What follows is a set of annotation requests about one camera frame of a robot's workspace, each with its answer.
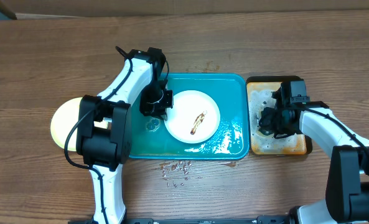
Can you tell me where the white plate with sauce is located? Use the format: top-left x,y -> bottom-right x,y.
164,90 -> 220,144

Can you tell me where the yellow-green plate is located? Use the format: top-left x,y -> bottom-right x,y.
50,97 -> 82,149

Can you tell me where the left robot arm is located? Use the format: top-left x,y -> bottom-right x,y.
63,47 -> 174,223

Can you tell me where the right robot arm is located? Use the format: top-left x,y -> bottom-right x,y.
259,80 -> 369,223

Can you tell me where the teal plastic tray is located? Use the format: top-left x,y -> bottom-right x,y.
129,73 -> 250,160

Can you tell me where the black soapy water tray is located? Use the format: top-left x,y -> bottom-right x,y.
246,76 -> 312,155

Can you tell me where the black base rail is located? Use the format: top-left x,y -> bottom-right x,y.
68,214 -> 297,224

